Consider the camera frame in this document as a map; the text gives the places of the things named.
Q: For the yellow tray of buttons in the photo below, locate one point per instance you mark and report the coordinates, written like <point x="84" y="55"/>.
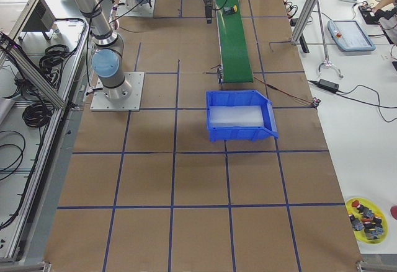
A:
<point x="367" y="220"/>

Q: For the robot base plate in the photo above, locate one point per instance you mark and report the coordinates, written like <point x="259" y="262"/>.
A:
<point x="133" y="8"/>
<point x="126" y="97"/>

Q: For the green conveyor belt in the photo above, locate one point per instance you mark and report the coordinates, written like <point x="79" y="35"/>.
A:
<point x="235" y="66"/>

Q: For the blue destination bin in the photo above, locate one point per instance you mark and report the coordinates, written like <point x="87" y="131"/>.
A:
<point x="230" y="98"/>

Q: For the blue teach pendant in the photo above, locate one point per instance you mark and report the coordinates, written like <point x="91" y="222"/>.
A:
<point x="349" y="36"/>

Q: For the aluminium frame post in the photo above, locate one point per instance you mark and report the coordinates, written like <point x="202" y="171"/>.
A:
<point x="302" y="20"/>

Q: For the black power adapter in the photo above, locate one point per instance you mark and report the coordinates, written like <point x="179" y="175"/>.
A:
<point x="328" y="86"/>

